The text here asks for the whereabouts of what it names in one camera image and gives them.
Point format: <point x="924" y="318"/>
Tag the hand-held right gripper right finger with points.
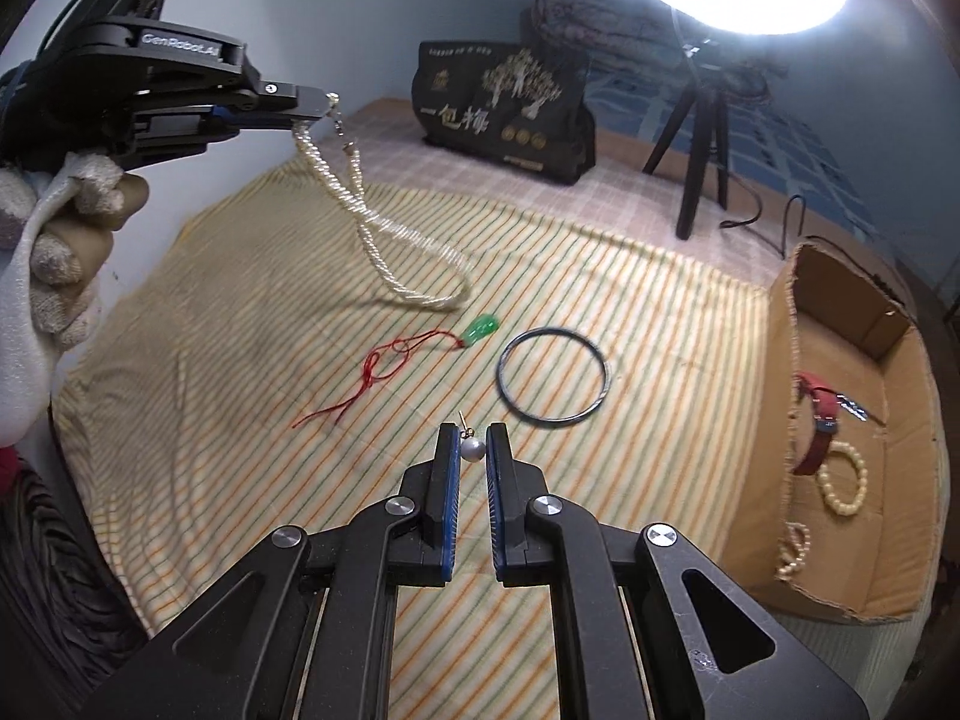
<point x="493" y="510"/>

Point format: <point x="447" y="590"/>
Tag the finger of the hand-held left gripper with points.
<point x="232" y="124"/>
<point x="292" y="99"/>

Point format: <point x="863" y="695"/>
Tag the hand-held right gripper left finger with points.
<point x="450" y="495"/>

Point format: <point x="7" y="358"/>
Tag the pearl drop earring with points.
<point x="471" y="450"/>

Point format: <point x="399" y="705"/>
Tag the cardboard box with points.
<point x="896" y="465"/>

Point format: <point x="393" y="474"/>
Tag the person's left forearm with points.
<point x="7" y="465"/>

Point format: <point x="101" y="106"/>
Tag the person's left hand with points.
<point x="52" y="262"/>

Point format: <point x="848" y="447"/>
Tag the dark thin bangle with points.
<point x="501" y="381"/>

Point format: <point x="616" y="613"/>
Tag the black printed bag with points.
<point x="480" y="135"/>

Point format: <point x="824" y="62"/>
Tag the yellow striped blanket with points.
<point x="225" y="390"/>

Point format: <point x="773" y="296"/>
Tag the pink plaid bed sheet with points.
<point x="622" y="202"/>

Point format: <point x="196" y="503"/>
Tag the black tripod stand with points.
<point x="697" y="165"/>

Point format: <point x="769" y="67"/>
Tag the dark ribbed cloth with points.
<point x="60" y="600"/>

